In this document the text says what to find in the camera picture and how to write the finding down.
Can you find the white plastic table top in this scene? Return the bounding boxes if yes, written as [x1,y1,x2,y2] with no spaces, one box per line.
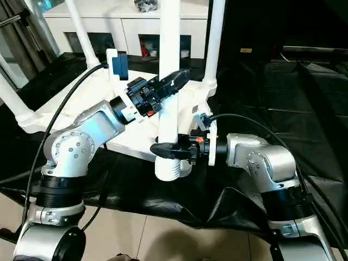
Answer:
[17,69,218,179]

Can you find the white plastic table leg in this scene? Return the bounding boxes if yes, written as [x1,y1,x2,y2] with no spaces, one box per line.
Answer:
[64,0,101,69]
[154,0,182,182]
[203,0,226,92]
[0,54,36,128]

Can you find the white sideboard cabinet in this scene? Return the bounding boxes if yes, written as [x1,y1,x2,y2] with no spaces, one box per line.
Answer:
[43,0,215,59]

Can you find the black parts in clear bag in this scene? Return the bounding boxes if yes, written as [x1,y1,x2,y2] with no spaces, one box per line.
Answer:
[134,0,160,13]

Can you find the black plastic mat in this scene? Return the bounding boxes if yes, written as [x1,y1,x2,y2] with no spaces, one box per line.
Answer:
[0,51,348,240]

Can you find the black draped furniture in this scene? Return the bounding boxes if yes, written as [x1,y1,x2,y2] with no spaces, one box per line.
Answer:
[217,0,348,69]

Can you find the grey curtain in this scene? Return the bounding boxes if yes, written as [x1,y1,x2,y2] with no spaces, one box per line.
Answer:
[0,0,55,82]

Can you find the blue white plastic package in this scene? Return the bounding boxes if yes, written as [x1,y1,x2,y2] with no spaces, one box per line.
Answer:
[35,0,60,55]

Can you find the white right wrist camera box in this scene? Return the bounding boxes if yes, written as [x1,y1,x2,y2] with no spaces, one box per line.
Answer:
[194,111,219,166]

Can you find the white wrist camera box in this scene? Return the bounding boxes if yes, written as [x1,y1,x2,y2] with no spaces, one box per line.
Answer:
[105,48,144,126]
[194,111,219,166]

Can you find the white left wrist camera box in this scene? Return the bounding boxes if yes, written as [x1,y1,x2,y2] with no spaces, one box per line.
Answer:
[105,48,144,126]

